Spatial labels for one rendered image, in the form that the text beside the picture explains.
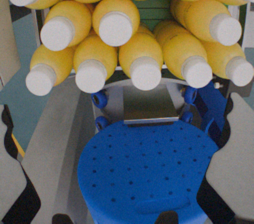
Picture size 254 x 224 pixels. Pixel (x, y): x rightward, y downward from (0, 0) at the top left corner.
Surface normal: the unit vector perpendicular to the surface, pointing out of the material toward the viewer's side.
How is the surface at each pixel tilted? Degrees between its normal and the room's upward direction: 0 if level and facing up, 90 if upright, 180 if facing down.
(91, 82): 0
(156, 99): 90
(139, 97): 90
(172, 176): 90
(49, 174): 90
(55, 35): 0
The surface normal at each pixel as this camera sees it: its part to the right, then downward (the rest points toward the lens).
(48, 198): -0.18, -0.83
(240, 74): 0.04, 0.53
